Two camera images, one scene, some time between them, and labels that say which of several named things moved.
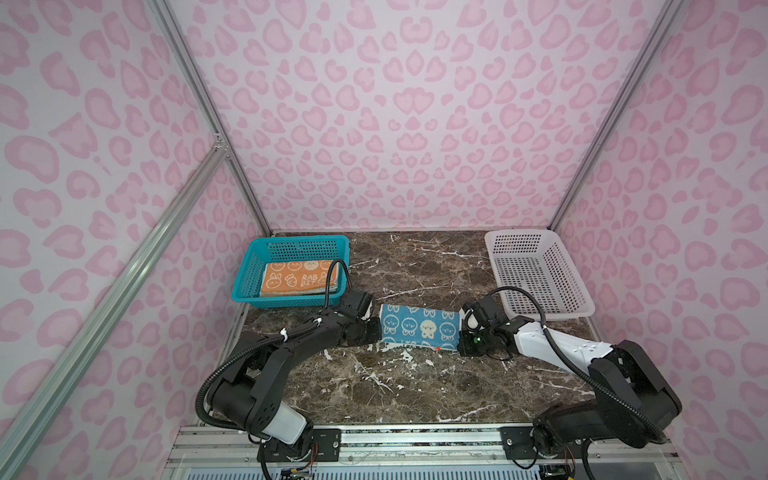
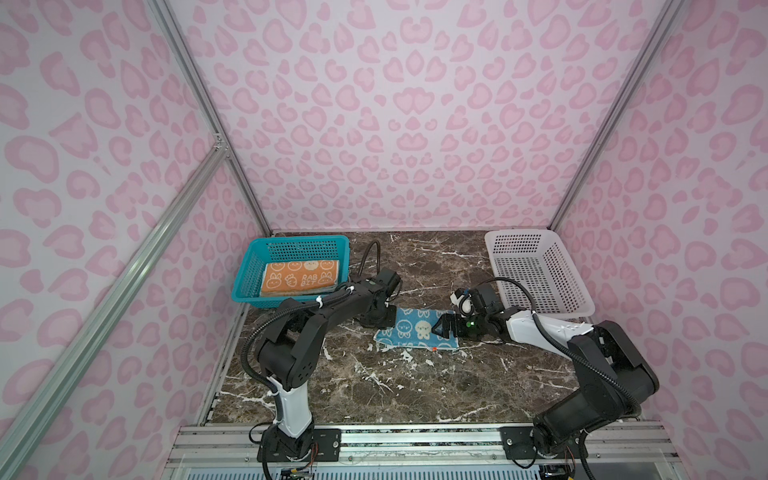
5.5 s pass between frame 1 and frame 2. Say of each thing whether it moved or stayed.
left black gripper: moved
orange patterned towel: stayed
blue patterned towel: stayed
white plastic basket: stayed
